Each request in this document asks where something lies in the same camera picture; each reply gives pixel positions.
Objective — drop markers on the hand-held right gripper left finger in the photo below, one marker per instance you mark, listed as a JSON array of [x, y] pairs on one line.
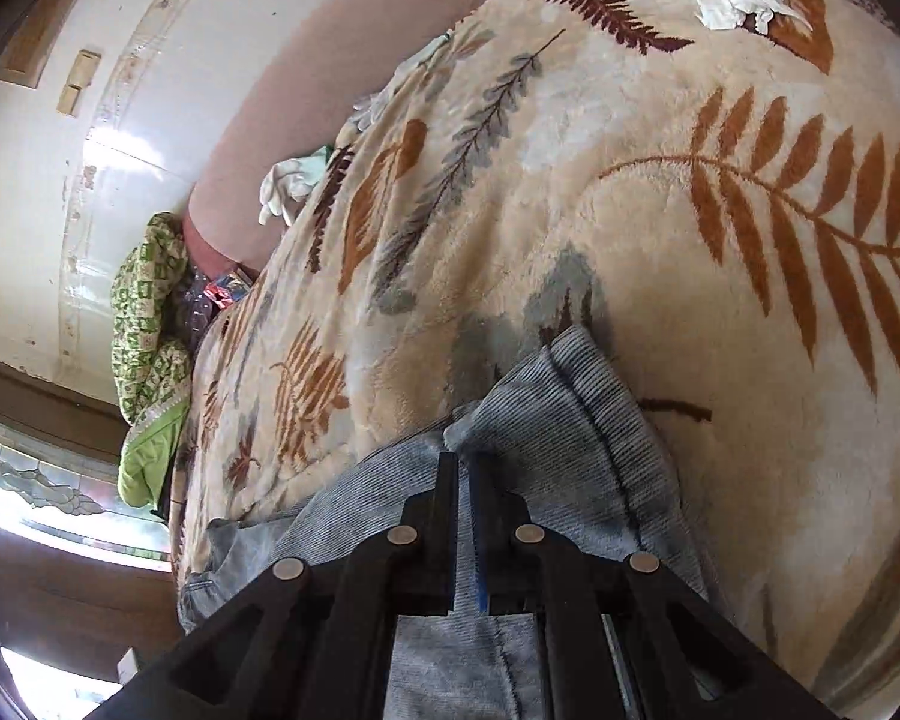
[[445, 525]]

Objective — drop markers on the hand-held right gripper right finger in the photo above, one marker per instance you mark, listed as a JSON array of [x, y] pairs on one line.
[[489, 525]]

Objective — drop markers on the blue-grey ribbed pants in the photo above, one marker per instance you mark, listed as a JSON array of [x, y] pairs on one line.
[[570, 435]]

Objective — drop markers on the colourful printed packet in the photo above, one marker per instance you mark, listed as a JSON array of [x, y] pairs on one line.
[[226, 288]]

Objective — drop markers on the purple plastic bag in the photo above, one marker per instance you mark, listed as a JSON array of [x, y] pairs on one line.
[[199, 311]]

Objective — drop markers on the cream leaf print blanket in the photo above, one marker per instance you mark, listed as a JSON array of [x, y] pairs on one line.
[[585, 187]]

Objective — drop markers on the green patterned quilt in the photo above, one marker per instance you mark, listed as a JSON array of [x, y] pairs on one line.
[[146, 315]]

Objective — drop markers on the small teal cloth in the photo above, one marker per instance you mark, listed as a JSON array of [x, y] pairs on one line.
[[325, 159]]

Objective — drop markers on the patterned glass window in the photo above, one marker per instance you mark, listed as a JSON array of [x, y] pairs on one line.
[[37, 484]]

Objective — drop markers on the pink padded headboard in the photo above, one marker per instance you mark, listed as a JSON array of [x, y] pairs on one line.
[[307, 67]]

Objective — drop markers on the beige wall switch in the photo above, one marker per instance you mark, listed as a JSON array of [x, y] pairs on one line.
[[70, 100], [86, 69]]

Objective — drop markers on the beige wall panel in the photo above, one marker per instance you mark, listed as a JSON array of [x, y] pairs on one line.
[[41, 30]]

